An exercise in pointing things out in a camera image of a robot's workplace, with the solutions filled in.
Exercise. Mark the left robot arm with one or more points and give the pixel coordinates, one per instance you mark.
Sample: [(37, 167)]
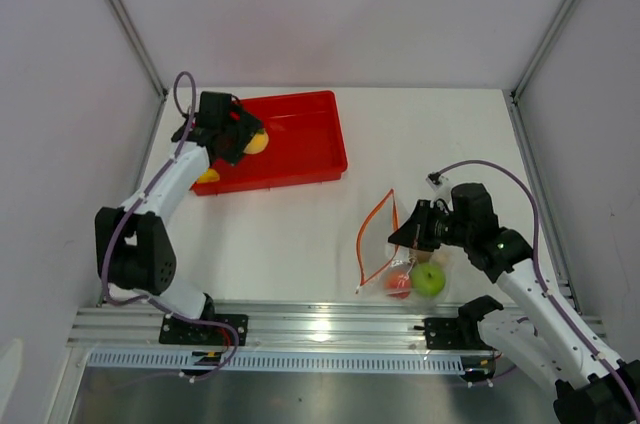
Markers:
[(133, 248)]

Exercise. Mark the yellow lemon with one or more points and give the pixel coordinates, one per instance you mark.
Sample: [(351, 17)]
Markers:
[(210, 176)]

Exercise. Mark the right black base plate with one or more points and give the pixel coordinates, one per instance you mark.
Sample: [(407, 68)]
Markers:
[(448, 333)]

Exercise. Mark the perforated cable tray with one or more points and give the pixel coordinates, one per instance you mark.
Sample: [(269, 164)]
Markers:
[(413, 363)]

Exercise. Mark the frame post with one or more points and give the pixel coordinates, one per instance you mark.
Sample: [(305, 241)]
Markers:
[(545, 45), (134, 39)]

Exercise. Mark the green apple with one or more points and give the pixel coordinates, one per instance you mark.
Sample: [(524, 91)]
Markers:
[(428, 279)]

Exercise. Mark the aluminium rail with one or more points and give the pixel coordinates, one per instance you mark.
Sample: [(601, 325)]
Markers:
[(364, 327)]

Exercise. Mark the left frame post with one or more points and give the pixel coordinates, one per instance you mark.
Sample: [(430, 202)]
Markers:
[(134, 39)]

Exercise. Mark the clear zip top bag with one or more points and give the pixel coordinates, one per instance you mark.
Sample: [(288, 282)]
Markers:
[(376, 258)]

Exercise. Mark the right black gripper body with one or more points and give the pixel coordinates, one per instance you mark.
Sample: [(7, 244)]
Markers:
[(434, 226)]

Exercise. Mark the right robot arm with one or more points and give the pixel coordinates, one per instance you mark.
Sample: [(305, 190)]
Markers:
[(550, 342)]

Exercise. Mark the small pink peach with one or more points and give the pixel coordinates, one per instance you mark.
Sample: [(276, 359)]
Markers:
[(398, 285)]

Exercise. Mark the brown kiwi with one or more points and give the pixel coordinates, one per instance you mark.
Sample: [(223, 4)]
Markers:
[(423, 256)]

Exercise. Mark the red plastic bin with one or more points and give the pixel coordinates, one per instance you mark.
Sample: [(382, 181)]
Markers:
[(305, 146)]

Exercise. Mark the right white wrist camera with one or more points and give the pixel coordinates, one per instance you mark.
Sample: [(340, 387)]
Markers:
[(441, 186)]

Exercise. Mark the large orange peach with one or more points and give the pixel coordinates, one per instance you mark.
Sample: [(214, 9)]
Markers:
[(258, 143)]

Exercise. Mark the right frame post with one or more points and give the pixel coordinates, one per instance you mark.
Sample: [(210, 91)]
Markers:
[(545, 45)]

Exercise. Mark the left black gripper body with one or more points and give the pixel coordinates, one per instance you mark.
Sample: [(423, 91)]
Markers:
[(238, 134)]

